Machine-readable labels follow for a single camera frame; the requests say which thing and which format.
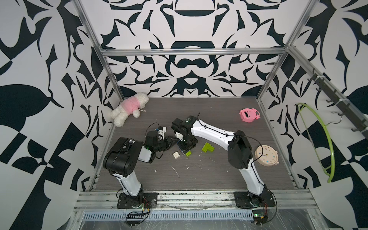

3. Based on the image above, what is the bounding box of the green L-shaped lego brick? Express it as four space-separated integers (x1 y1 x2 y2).
202 142 215 152

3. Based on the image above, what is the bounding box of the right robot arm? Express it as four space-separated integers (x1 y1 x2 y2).
172 116 268 200

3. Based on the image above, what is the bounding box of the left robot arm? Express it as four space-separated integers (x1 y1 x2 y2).
103 131 179 206

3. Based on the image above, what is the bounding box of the white lego brick left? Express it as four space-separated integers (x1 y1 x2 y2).
173 151 180 159

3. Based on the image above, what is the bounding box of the white plush toy pink shirt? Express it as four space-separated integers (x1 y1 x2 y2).
110 93 149 127

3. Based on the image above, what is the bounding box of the pink alarm clock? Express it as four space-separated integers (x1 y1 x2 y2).
239 108 260 123

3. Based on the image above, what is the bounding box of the beige round clock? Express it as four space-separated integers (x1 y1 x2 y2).
255 145 279 167

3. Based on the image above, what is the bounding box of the green hoop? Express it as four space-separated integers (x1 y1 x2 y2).
295 103 335 183

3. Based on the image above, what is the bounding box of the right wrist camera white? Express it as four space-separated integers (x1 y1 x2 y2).
175 132 184 141

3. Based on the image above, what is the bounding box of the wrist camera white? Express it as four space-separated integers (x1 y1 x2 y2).
157 126 167 140
175 132 184 141

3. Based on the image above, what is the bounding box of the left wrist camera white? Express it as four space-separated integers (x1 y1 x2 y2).
157 126 167 140

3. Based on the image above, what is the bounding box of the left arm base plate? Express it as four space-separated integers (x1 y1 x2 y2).
117 193 158 209

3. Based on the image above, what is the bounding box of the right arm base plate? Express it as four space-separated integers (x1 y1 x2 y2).
233 190 276 209

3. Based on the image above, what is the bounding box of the aluminium front rail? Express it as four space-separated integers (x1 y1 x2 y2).
74 189 318 210

